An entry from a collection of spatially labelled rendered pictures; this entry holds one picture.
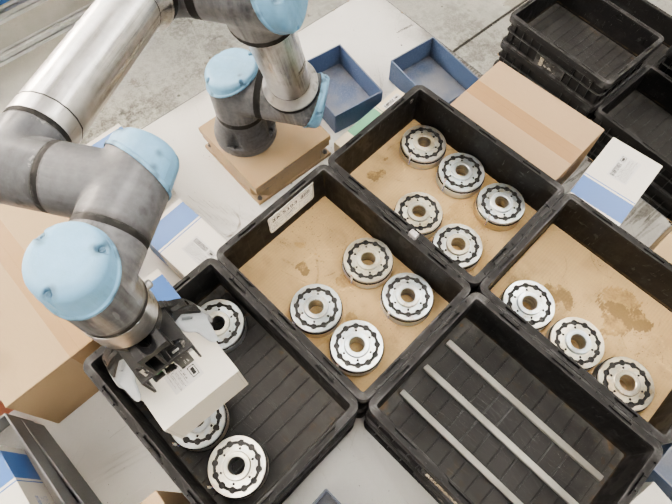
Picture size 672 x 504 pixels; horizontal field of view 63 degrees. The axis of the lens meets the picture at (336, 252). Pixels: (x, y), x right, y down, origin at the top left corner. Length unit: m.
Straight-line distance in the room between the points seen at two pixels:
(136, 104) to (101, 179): 2.06
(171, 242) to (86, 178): 0.71
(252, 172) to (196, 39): 1.54
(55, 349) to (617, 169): 1.19
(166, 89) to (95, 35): 1.90
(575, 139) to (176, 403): 1.02
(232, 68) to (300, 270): 0.44
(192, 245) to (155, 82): 1.51
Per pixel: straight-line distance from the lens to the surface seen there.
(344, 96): 1.55
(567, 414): 1.14
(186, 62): 2.70
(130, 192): 0.54
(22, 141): 0.61
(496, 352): 1.12
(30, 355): 1.14
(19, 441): 1.22
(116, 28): 0.74
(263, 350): 1.09
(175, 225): 1.27
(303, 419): 1.05
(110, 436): 1.26
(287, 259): 1.15
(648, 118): 2.19
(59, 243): 0.51
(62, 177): 0.57
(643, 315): 1.26
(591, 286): 1.23
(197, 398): 0.77
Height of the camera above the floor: 1.87
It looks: 65 degrees down
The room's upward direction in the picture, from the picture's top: straight up
